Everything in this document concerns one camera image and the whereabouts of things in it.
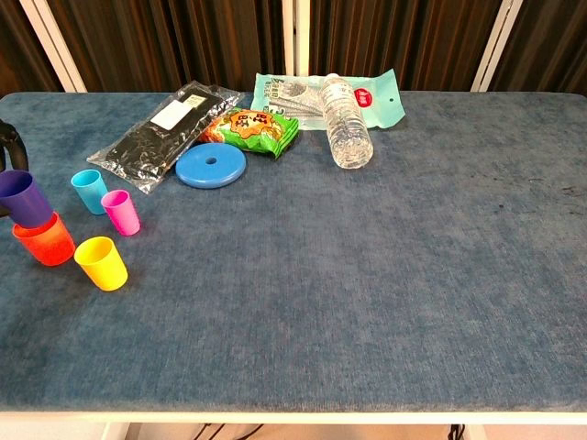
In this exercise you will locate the teal plastic package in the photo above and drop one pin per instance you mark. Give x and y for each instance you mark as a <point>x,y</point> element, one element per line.
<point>385,103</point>

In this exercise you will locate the light blue plastic cup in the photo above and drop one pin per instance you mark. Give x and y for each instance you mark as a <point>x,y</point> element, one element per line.
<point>91,194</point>

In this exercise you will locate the blue disc with hole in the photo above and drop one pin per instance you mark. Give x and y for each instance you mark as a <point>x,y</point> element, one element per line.
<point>202,174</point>

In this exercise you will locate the orange plastic cup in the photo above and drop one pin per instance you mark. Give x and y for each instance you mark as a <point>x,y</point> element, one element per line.
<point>48,247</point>

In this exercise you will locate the black item in clear bag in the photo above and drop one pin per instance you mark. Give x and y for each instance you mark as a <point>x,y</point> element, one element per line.
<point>147,146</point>

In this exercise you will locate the yellow plastic cup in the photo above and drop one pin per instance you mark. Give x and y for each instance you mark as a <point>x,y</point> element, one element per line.
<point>103,268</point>

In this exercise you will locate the blue felt table mat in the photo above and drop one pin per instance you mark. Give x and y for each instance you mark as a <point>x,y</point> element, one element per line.
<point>321,275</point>

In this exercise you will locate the clear plastic water bottle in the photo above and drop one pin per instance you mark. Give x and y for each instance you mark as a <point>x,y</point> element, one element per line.
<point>348,133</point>

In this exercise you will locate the dark brown pleated curtain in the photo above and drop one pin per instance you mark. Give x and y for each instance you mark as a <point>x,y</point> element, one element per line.
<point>18,55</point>
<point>550,46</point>
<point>399,32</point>
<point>174,41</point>

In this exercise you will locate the green orange snack bag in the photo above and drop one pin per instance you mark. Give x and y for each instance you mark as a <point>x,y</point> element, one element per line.
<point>252,130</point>

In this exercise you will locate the purple plastic cup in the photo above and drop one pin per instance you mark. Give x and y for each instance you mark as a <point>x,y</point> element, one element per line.
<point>27,201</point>

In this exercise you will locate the white partition frame post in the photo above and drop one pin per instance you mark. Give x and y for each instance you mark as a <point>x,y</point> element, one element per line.
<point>497,43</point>
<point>296,36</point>
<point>52,46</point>

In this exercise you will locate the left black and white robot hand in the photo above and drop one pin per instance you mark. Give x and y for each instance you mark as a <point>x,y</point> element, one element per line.
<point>21,151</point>

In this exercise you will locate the pink plastic cup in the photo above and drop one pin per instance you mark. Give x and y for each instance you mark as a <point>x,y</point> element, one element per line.
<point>123,215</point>

